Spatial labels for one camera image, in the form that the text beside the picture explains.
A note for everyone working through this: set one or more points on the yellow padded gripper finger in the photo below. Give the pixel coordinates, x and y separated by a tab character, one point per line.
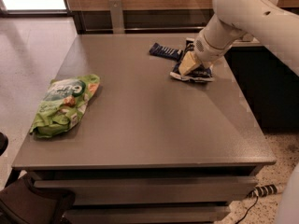
189	62

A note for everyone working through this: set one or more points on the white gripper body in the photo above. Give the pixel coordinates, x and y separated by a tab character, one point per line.
206	51

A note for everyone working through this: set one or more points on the blue potato chip bag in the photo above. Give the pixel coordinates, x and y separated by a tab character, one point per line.
200	74

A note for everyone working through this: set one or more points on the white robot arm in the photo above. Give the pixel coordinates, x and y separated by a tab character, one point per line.
275	28

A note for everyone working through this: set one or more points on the green rice chip bag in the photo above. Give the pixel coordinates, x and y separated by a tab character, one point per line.
64	105

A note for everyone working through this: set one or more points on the dark blue snack bar wrapper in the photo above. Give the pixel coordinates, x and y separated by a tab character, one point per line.
165	52

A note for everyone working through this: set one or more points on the upper grey drawer front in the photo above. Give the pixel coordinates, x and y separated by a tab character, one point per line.
155	190

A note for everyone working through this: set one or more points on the grey drawer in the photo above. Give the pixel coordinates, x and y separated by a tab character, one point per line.
153	215
155	190

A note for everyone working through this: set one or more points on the white black power strip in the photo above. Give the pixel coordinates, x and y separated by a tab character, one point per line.
263	191

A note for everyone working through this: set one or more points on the lower grey drawer front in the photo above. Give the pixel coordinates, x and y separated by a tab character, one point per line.
153	215

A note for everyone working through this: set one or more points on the dark brown chair seat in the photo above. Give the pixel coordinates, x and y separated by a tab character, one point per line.
22	203

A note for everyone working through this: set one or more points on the left metal wall bracket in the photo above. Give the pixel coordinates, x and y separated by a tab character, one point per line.
116	15

